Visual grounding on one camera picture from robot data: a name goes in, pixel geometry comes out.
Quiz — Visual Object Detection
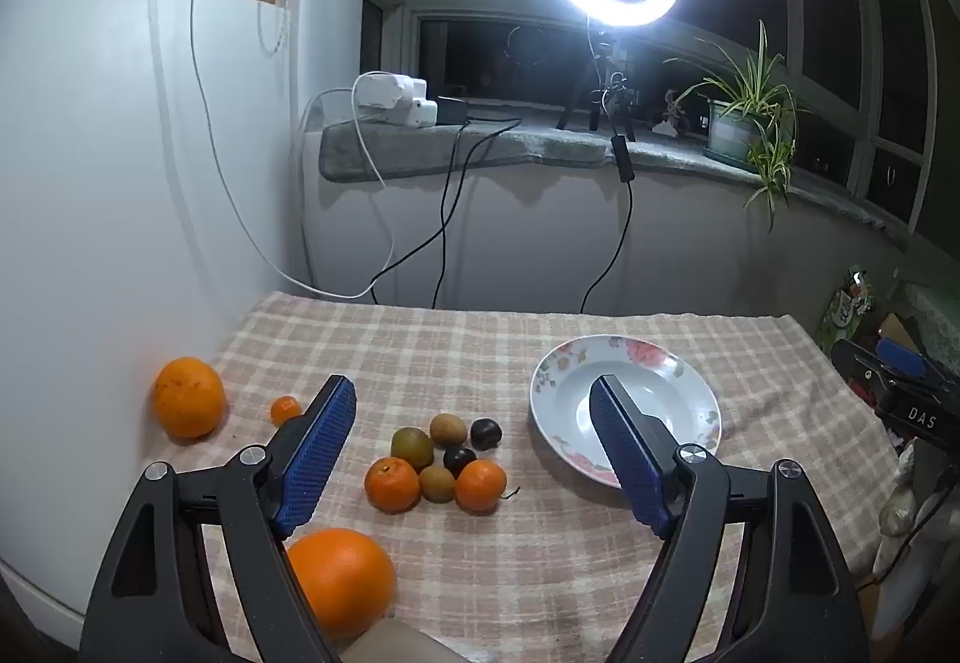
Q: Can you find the large smooth orange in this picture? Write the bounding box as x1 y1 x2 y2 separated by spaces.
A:
287 528 397 641

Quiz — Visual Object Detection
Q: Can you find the black cable with inline controller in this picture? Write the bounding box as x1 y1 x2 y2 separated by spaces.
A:
581 33 638 315

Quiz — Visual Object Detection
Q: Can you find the white cloth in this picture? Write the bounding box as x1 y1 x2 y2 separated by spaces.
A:
874 442 946 641

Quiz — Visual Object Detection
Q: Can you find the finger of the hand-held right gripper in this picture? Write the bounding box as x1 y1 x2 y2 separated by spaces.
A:
876 335 926 377
830 340 899 406

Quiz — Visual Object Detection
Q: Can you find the small mandarin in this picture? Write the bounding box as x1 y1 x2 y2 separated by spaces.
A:
364 457 421 514

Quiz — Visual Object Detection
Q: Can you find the beige checkered tablecloth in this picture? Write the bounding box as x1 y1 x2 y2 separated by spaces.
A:
150 292 912 663

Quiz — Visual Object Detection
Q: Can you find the potted spider plant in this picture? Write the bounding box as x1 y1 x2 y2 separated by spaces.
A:
664 22 807 233

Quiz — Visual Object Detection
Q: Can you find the brown kiwi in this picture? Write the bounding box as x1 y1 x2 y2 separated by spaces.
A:
418 464 458 505
429 412 470 448

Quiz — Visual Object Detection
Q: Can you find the black power cable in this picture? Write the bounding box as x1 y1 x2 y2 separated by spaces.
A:
371 117 524 305
431 127 511 311

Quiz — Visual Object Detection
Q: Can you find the black tripod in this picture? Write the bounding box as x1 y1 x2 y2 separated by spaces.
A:
555 25 638 143

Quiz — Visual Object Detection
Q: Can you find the short white cable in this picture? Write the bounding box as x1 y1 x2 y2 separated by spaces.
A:
300 89 357 293

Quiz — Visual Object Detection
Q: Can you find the greenish kiwi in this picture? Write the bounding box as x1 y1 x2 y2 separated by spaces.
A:
391 427 436 473

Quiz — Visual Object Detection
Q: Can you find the large rough-skinned orange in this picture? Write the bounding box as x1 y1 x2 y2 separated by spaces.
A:
152 357 227 440

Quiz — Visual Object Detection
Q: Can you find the green snack package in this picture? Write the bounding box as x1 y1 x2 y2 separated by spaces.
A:
814 265 878 353

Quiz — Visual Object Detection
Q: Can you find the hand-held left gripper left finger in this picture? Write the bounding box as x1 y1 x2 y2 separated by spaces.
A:
79 374 357 663

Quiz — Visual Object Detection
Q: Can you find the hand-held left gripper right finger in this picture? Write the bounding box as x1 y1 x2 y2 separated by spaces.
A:
589 374 871 663

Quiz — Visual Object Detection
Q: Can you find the white floral plate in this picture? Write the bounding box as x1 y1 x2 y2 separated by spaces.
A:
529 335 722 490

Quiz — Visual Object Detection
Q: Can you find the long thin white cable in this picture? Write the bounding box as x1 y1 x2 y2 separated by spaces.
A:
187 0 395 301

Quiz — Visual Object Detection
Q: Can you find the white power adapter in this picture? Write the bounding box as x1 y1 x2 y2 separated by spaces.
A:
390 79 438 129
352 73 412 109

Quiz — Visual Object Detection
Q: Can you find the small flower ornament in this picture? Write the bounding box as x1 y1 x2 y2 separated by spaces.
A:
652 87 695 135

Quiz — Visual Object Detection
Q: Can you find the mandarin with dark stem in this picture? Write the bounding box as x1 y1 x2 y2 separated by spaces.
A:
455 459 522 515

